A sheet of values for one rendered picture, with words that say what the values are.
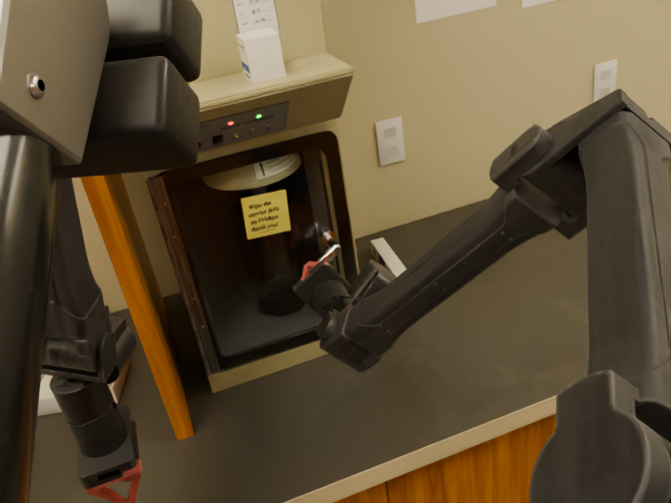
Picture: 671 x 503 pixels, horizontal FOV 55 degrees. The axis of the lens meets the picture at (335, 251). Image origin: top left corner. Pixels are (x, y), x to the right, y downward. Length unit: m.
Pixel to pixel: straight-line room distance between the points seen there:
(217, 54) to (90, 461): 0.58
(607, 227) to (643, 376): 0.16
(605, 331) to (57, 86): 0.36
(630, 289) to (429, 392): 0.75
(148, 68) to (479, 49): 1.47
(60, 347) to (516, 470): 0.86
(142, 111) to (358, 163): 1.39
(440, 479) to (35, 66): 1.08
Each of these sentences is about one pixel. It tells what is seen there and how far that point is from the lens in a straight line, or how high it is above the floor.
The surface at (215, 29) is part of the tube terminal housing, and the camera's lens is 1.01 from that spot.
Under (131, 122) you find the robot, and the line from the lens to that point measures 0.24.
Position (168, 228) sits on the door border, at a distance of 1.07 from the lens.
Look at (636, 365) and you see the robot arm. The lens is 0.42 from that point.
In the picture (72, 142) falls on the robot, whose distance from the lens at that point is 0.22.
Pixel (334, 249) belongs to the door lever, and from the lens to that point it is 1.10.
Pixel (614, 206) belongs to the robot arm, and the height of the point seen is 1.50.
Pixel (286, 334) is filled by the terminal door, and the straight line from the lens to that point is 1.22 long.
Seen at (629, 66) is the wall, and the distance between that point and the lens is 1.99.
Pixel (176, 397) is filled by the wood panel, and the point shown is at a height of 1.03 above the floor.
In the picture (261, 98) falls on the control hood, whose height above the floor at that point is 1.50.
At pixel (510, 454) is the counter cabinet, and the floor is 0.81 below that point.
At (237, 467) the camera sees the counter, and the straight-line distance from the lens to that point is 1.13.
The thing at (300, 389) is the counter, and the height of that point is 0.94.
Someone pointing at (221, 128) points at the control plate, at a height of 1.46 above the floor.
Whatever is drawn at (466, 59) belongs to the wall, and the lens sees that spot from 1.68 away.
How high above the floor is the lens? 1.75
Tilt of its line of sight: 30 degrees down
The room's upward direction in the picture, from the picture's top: 9 degrees counter-clockwise
